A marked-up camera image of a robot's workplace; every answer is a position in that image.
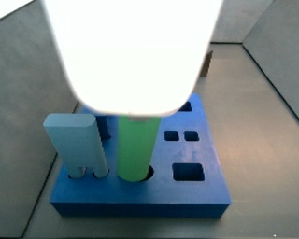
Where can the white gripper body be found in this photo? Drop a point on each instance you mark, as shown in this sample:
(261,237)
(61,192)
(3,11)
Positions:
(132,52)

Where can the green cylinder peg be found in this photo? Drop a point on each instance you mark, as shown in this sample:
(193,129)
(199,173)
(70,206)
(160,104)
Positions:
(137,136)

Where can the light blue oval peg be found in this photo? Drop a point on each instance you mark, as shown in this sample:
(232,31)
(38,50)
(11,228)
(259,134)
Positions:
(73,134)

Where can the blue shape sorter board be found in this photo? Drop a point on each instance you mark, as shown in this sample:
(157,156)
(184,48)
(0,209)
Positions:
(185,186)

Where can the black curved holder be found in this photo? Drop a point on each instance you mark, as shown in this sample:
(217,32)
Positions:
(205,64)

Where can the dark blue star peg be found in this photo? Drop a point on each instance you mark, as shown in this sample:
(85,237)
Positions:
(102,127)

